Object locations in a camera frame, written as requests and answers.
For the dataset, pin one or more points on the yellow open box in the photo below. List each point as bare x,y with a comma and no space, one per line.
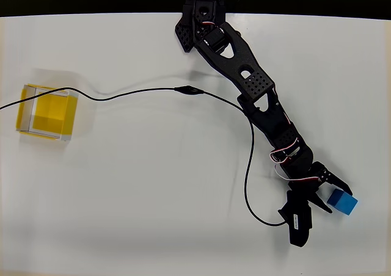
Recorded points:
52,114

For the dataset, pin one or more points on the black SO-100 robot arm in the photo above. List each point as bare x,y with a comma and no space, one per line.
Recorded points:
244,59

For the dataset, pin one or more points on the black gripper-mounted webcam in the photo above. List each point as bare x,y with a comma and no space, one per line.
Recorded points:
297,224

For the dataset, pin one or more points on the blue cube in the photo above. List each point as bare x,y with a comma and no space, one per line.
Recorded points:
343,203

